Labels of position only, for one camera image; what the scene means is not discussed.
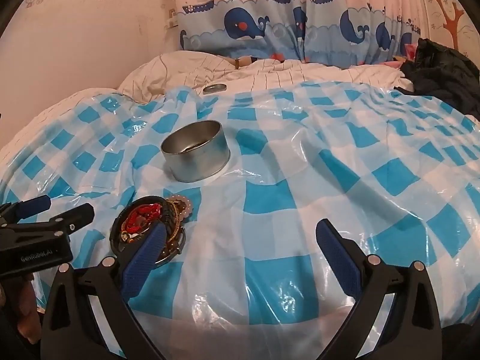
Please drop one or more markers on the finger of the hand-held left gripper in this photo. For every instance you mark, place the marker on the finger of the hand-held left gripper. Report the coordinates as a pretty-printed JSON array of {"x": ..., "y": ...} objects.
[
  {"x": 32, "y": 205},
  {"x": 77, "y": 217}
]

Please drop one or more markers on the round metal tin lid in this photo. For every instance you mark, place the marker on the round metal tin lid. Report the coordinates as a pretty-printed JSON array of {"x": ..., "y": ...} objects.
[{"x": 215, "y": 89}]

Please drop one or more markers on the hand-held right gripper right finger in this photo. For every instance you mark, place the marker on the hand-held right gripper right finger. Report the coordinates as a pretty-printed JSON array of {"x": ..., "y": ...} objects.
[{"x": 339, "y": 260}]

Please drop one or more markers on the pink cloth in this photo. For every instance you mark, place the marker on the pink cloth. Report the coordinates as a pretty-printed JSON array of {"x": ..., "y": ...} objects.
[{"x": 407, "y": 54}]

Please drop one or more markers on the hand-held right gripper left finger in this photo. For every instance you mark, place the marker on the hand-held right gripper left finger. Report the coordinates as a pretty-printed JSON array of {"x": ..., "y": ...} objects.
[{"x": 144, "y": 258}]

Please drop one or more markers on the black clothing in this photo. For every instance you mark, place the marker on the black clothing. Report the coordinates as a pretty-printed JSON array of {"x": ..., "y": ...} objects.
[{"x": 446, "y": 71}]

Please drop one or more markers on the wall socket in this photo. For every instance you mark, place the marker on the wall socket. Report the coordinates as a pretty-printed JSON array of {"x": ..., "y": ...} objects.
[{"x": 172, "y": 17}]

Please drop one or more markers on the whale print curtain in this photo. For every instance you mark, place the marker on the whale print curtain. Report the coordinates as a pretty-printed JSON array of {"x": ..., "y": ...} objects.
[{"x": 285, "y": 22}]

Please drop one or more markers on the person's left hand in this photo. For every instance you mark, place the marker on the person's left hand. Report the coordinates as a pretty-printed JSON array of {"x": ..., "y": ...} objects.
[{"x": 26, "y": 307}]

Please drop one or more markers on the round metal tin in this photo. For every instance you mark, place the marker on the round metal tin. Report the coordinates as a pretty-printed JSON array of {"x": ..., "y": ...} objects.
[{"x": 197, "y": 152}]

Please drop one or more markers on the tree wall sticker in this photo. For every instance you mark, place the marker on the tree wall sticker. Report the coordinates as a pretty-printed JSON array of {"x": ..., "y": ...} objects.
[{"x": 450, "y": 18}]

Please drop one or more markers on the blue checkered plastic sheet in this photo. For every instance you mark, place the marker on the blue checkered plastic sheet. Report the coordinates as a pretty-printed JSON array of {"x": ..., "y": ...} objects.
[{"x": 292, "y": 180}]

